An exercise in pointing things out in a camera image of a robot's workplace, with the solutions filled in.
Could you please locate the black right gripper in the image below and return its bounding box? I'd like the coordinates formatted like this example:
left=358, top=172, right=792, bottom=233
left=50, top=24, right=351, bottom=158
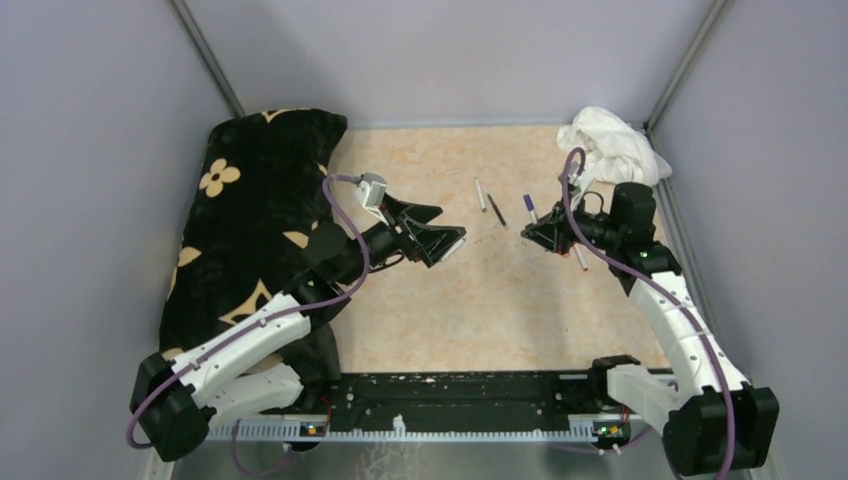
left=523, top=191, right=623, bottom=255

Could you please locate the white red-cap marker pen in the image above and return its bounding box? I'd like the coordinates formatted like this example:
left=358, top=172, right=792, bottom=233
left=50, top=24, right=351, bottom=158
left=572, top=244, right=589, bottom=271

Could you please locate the white purple-tip marker pen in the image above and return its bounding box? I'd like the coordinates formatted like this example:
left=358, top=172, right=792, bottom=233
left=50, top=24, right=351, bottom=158
left=523, top=194, right=539, bottom=225

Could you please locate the thin black pen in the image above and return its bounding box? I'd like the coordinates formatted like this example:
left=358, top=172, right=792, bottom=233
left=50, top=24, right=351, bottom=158
left=486, top=193, right=509, bottom=230

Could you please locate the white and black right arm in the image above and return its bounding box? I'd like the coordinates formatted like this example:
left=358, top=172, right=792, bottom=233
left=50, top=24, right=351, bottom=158
left=521, top=182, right=780, bottom=478

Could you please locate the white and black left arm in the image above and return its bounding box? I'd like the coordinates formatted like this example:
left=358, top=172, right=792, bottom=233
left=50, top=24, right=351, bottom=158
left=126, top=194, right=467, bottom=462

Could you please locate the white crumpled cloth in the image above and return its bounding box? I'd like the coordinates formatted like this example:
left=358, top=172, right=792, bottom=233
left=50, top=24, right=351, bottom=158
left=556, top=106, right=673, bottom=187

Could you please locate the black floral blanket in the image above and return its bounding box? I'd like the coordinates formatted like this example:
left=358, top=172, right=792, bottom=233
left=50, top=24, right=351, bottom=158
left=159, top=108, right=348, bottom=357

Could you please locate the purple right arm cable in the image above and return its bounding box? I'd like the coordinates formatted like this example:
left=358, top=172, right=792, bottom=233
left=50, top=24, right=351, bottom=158
left=543, top=146, right=738, bottom=480

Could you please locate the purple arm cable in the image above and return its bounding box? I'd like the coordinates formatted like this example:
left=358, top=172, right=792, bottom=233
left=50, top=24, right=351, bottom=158
left=125, top=174, right=372, bottom=480
left=543, top=146, right=738, bottom=480

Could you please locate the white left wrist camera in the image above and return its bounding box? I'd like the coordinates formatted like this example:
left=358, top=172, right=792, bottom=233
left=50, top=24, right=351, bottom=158
left=355, top=172, right=388, bottom=224

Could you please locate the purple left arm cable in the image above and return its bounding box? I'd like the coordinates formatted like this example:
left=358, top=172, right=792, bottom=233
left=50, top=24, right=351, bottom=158
left=125, top=174, right=372, bottom=480

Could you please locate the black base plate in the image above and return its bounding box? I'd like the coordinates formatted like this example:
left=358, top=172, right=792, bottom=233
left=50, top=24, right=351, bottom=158
left=278, top=370, right=637, bottom=434

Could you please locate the slotted cable duct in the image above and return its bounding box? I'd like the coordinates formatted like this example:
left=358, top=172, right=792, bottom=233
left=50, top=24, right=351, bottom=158
left=205, top=415, right=598, bottom=444

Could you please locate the aluminium corner post left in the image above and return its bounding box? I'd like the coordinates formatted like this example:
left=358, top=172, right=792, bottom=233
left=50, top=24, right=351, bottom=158
left=167, top=0, right=246, bottom=118

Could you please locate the aluminium corner post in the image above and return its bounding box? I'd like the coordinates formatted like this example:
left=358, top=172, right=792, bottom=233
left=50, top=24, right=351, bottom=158
left=642, top=0, right=735, bottom=138
left=167, top=0, right=246, bottom=118

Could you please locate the aluminium corner post right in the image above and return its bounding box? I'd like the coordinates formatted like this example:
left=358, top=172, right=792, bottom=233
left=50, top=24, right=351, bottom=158
left=642, top=0, right=735, bottom=138

